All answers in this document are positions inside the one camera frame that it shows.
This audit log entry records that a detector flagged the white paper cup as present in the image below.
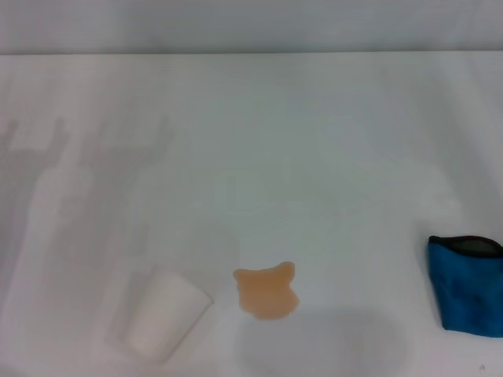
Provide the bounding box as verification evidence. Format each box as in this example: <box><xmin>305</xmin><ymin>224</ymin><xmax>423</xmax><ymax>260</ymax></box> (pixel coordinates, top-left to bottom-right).
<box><xmin>104</xmin><ymin>265</ymin><xmax>215</xmax><ymax>364</ymax></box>

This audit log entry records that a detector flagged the blue rag with black edge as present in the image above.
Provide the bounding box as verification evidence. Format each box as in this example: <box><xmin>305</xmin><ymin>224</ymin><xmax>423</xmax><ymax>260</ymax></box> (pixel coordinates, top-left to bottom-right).
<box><xmin>427</xmin><ymin>234</ymin><xmax>503</xmax><ymax>339</ymax></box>

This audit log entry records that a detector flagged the brown water stain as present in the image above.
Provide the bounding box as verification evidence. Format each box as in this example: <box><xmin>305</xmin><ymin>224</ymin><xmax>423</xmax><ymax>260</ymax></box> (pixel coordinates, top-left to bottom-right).
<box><xmin>232</xmin><ymin>261</ymin><xmax>301</xmax><ymax>321</ymax></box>

